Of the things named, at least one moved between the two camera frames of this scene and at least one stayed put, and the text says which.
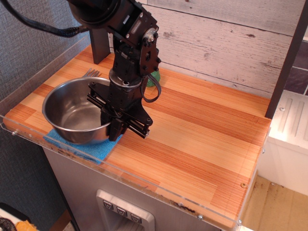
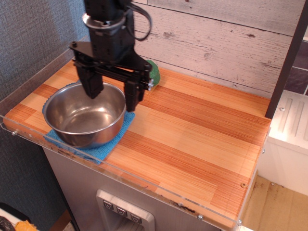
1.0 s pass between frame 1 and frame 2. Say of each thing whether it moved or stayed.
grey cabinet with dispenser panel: stayed
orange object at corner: stayed
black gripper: moved
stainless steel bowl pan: stayed
